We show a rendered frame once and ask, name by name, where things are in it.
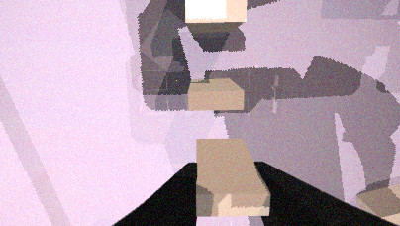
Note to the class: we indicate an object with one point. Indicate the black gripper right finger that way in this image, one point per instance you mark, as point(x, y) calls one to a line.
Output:
point(294, 202)

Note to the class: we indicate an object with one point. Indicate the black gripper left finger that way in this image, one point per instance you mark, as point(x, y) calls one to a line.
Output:
point(173, 204)

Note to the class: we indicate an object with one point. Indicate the tan domino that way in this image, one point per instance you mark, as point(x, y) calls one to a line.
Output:
point(205, 16)
point(228, 182)
point(214, 94)
point(383, 202)

